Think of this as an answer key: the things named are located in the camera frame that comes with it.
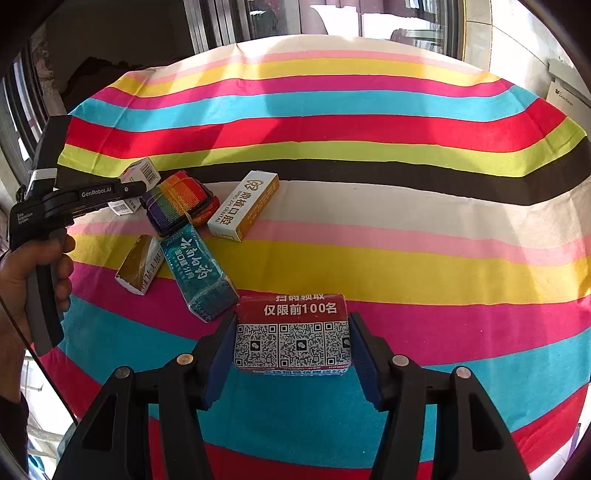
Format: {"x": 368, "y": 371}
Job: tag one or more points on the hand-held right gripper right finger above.
{"x": 365, "y": 364}

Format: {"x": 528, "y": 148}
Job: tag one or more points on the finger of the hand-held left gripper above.
{"x": 129, "y": 190}

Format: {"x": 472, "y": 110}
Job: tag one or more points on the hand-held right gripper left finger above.
{"x": 219, "y": 364}

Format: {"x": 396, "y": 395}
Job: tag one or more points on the white and blue box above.
{"x": 141, "y": 170}

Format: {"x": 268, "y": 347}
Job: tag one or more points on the red card packet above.
{"x": 293, "y": 341}

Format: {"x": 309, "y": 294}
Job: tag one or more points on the person's left forearm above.
{"x": 9, "y": 369}

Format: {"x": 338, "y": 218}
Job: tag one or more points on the person's left hand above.
{"x": 14, "y": 290}

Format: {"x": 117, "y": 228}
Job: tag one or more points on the white and gold box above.
{"x": 138, "y": 265}

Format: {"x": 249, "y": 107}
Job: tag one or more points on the teal box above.
{"x": 198, "y": 267}

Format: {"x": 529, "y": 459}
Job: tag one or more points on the orange and white long box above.
{"x": 240, "y": 207}

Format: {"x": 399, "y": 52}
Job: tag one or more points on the striped colourful tablecloth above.
{"x": 369, "y": 230}

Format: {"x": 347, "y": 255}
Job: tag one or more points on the sliding glass door frame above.
{"x": 207, "y": 23}

